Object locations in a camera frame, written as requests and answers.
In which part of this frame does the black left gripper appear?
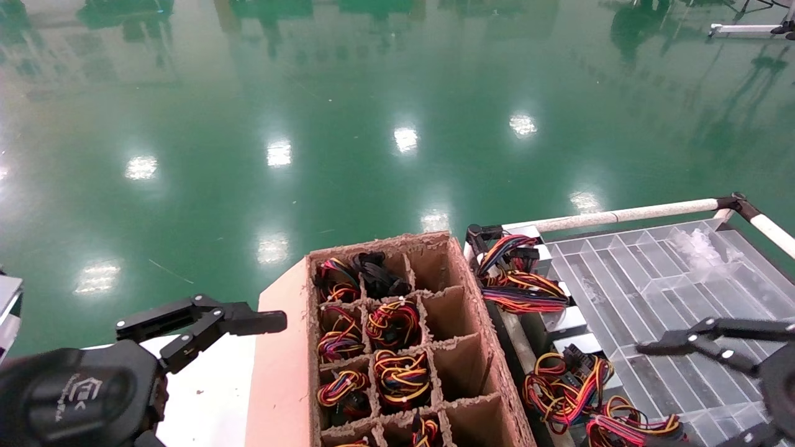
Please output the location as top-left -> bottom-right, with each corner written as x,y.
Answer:
0,339 -> 170,447

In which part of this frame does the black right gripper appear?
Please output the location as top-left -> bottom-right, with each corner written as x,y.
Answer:
637,318 -> 795,447

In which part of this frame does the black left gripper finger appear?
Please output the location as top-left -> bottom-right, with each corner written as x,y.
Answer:
115,294 -> 289,375

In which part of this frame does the brown cardboard divider box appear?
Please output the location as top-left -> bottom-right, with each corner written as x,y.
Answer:
245,232 -> 538,447

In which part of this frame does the clear plastic divider tray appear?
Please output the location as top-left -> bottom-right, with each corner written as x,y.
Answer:
547,219 -> 795,447

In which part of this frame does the crumpled clear plastic film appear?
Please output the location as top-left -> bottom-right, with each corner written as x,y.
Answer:
674,227 -> 730,269

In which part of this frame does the grey white machine part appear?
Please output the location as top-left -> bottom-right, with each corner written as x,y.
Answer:
0,270 -> 24,364

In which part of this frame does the black pipe corner connector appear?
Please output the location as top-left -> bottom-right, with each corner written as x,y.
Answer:
714,191 -> 760,219
465,223 -> 502,250

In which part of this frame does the white metal support stand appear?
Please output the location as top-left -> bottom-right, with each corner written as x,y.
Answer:
708,22 -> 795,41

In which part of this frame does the power supply with black cables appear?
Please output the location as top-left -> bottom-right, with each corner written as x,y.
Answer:
352,251 -> 412,299

